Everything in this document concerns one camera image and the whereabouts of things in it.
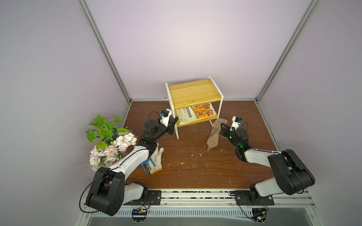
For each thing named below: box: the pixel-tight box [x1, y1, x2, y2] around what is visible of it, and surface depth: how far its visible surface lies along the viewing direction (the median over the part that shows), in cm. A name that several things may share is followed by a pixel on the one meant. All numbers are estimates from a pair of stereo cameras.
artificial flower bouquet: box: [79, 114, 138, 172], surface depth 64 cm
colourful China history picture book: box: [176, 102, 218, 124], surface depth 92 cm
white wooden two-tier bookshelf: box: [165, 75, 224, 140], surface depth 84 cm
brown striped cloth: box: [206, 118, 229, 152], surface depth 92 cm
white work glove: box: [148, 142, 165, 175], surface depth 87 cm
